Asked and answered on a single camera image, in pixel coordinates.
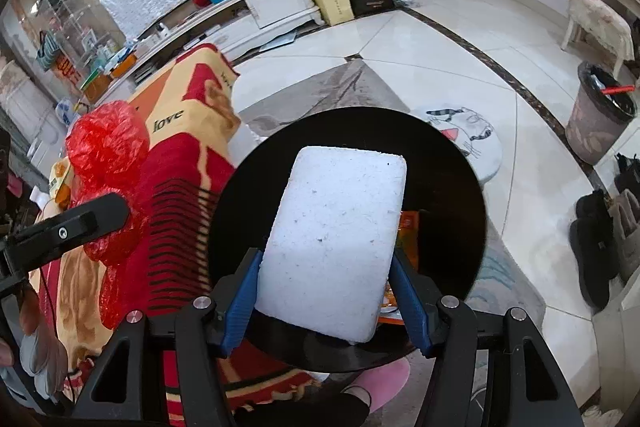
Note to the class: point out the white foam block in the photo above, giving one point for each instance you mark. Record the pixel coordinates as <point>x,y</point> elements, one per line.
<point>335,232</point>

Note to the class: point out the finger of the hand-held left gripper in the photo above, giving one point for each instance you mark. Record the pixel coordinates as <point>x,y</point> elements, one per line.
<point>75,219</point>

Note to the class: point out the cream paper bag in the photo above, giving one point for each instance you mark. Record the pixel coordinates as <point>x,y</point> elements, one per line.
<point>332,4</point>

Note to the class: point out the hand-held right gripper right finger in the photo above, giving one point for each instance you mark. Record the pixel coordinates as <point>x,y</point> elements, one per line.
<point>407,297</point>

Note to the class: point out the person's left hand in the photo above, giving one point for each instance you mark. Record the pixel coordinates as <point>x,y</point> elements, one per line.
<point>45,357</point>

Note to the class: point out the beige boot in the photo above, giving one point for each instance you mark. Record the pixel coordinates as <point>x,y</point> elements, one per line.
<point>627,232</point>

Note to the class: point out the white floral chair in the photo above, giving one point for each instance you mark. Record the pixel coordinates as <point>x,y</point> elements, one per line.
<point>597,19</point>

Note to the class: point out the black boot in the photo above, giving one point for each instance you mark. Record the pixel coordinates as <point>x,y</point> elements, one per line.
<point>595,257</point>
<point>592,204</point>

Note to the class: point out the orange box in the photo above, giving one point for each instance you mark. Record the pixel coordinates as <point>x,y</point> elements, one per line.
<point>124,67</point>

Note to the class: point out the red plastic bag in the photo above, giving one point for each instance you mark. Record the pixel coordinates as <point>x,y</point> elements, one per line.
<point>105,142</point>

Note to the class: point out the white cabinet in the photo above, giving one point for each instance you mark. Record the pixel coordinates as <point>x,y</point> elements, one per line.
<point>280,2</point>

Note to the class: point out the red and yellow printed blanket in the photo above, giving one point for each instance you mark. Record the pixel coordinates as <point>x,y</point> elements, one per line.
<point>170,187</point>

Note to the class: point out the grey waste basket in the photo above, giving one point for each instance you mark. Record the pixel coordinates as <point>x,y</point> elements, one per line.
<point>595,122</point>

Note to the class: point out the pink slipper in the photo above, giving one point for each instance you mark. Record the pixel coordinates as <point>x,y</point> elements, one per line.
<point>380,382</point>

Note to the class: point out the crumpled white tissue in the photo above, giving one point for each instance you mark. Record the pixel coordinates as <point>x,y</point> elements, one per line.
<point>40,198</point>

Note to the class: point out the cat print rug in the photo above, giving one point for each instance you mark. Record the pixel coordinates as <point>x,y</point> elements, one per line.
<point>480,142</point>

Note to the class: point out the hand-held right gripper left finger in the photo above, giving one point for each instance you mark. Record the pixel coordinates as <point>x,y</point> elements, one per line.
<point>242,292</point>

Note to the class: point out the orange snack wrapper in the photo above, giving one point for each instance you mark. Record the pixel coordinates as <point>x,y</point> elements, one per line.
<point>409,232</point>

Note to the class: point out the red stick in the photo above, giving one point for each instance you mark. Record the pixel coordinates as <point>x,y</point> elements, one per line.
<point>620,90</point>

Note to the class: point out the yellow snack bag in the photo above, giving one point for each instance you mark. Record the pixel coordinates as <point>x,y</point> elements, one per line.
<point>62,182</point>

